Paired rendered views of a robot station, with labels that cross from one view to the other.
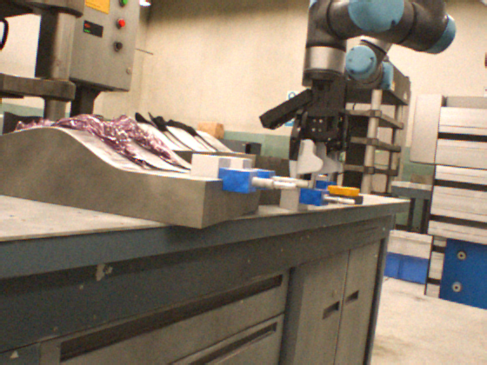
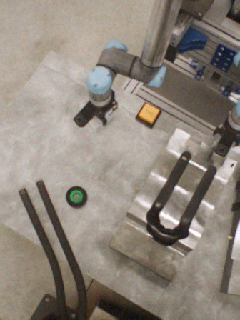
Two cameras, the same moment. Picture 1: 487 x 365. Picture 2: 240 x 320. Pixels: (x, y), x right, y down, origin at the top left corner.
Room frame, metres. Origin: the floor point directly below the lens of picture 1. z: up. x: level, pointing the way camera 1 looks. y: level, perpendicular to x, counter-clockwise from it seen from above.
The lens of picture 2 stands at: (1.31, 0.38, 2.41)
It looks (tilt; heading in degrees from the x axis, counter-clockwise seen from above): 74 degrees down; 263
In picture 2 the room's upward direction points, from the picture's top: 5 degrees clockwise
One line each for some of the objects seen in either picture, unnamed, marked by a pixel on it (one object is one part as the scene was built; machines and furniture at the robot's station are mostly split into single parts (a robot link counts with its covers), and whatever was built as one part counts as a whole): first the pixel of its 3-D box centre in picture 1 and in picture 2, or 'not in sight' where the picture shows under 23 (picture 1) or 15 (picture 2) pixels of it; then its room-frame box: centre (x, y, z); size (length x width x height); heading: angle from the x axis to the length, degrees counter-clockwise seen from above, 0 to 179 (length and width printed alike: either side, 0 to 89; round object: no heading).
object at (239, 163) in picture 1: (264, 179); not in sight; (0.70, -0.03, 0.86); 0.13 x 0.05 x 0.05; 74
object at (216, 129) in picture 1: (210, 129); not in sight; (8.49, 0.71, 1.26); 0.42 x 0.33 x 0.29; 59
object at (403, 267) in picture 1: (418, 266); not in sight; (3.91, -1.57, 0.11); 0.61 x 0.41 x 0.22; 59
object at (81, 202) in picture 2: not in sight; (76, 197); (1.42, 0.08, 0.82); 0.08 x 0.08 x 0.04
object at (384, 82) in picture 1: (370, 74); (116, 60); (1.26, -0.31, 1.14); 0.11 x 0.11 x 0.08; 66
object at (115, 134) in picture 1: (93, 131); not in sight; (0.72, 0.24, 0.90); 0.26 x 0.18 x 0.08; 74
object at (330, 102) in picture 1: (323, 109); (234, 125); (0.84, -0.13, 0.99); 0.09 x 0.08 x 0.12; 59
